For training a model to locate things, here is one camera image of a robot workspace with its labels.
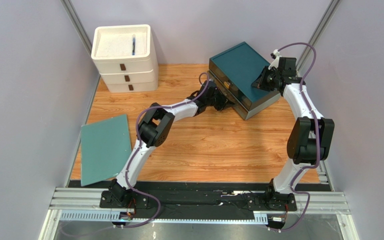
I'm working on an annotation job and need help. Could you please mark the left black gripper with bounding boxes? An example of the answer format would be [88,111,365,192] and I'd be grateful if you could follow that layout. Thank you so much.
[206,87,236,112]

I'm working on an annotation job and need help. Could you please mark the clear drawer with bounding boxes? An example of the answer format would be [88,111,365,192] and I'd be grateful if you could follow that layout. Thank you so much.
[211,78,252,121]
[209,61,253,110]

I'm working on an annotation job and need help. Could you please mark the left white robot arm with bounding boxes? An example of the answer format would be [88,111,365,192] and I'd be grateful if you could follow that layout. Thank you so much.
[99,80,234,209]

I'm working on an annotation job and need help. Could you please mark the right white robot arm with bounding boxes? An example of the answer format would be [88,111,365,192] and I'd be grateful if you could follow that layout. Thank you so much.
[252,54,335,209]

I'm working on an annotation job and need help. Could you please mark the teal drawer cabinet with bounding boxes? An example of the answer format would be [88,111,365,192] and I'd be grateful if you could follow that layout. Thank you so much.
[208,41,281,121]

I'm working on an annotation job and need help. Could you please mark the blue pen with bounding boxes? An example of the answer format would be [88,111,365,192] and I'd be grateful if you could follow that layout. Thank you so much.
[131,34,136,56]

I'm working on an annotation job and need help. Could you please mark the white three-drawer organizer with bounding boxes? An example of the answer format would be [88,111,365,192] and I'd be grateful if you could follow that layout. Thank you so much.
[90,24,159,93]

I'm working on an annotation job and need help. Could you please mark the teal board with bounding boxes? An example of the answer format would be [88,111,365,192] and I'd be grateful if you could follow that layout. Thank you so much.
[80,114,132,187]

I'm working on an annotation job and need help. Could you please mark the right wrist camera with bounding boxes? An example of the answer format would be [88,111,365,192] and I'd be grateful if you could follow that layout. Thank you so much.
[268,49,282,70]

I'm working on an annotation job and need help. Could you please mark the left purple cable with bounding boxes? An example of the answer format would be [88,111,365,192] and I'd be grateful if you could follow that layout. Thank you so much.
[112,72,210,229]

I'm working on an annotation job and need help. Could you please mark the purple cable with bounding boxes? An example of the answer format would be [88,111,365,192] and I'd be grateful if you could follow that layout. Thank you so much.
[265,42,321,233]
[112,72,210,229]

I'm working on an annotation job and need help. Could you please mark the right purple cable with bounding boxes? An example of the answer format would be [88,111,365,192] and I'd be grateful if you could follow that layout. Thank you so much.
[265,42,321,233]

